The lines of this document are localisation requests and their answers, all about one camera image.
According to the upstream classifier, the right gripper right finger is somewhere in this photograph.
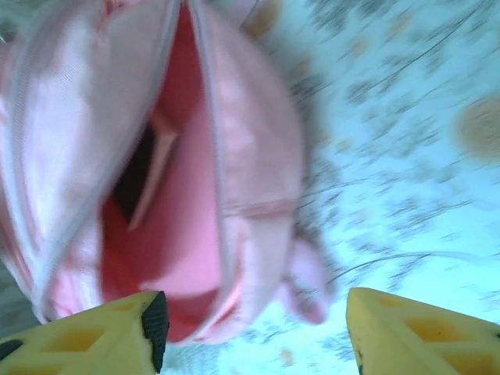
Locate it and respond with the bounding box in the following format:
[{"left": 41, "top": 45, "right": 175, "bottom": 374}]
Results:
[{"left": 346, "top": 287, "right": 500, "bottom": 375}]

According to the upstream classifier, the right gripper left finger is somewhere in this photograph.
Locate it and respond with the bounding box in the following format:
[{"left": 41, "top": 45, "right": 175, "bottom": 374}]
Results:
[{"left": 0, "top": 291, "right": 171, "bottom": 375}]

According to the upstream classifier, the pink school backpack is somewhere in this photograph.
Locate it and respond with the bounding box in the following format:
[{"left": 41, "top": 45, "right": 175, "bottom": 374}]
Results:
[{"left": 0, "top": 0, "right": 338, "bottom": 348}]

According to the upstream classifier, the floral tablecloth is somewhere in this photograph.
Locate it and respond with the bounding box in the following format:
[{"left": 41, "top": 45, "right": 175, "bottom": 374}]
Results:
[{"left": 163, "top": 0, "right": 500, "bottom": 375}]

